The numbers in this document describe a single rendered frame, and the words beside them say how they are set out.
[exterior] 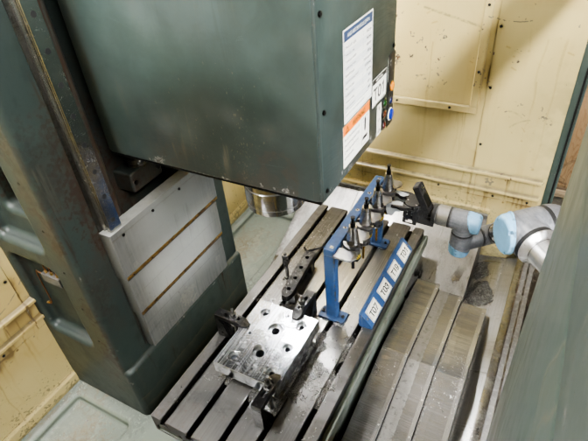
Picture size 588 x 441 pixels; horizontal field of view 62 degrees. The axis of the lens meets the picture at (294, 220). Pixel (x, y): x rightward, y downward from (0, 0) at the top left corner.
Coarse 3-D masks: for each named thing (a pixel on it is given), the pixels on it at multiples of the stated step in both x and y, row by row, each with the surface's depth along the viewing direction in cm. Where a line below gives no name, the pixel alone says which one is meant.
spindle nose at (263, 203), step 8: (248, 192) 123; (256, 192) 121; (264, 192) 120; (248, 200) 126; (256, 200) 123; (264, 200) 122; (272, 200) 121; (280, 200) 121; (288, 200) 122; (296, 200) 124; (256, 208) 125; (264, 208) 123; (272, 208) 123; (280, 208) 123; (288, 208) 124; (296, 208) 126; (272, 216) 125; (280, 216) 125
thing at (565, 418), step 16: (576, 272) 33; (576, 288) 31; (576, 304) 29; (576, 320) 28; (576, 336) 26; (576, 352) 25; (576, 368) 24; (560, 384) 27; (576, 384) 23; (560, 400) 26; (576, 400) 22; (560, 416) 25; (576, 416) 21; (560, 432) 23; (576, 432) 20
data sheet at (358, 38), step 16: (368, 16) 103; (352, 32) 98; (368, 32) 106; (352, 48) 100; (368, 48) 108; (352, 64) 102; (368, 64) 110; (352, 80) 104; (368, 80) 113; (352, 96) 106; (368, 96) 115; (352, 112) 108
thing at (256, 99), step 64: (64, 0) 108; (128, 0) 99; (192, 0) 92; (256, 0) 85; (320, 0) 83; (384, 0) 110; (128, 64) 110; (192, 64) 101; (256, 64) 93; (320, 64) 89; (384, 64) 120; (128, 128) 124; (192, 128) 112; (256, 128) 103; (320, 128) 96; (320, 192) 105
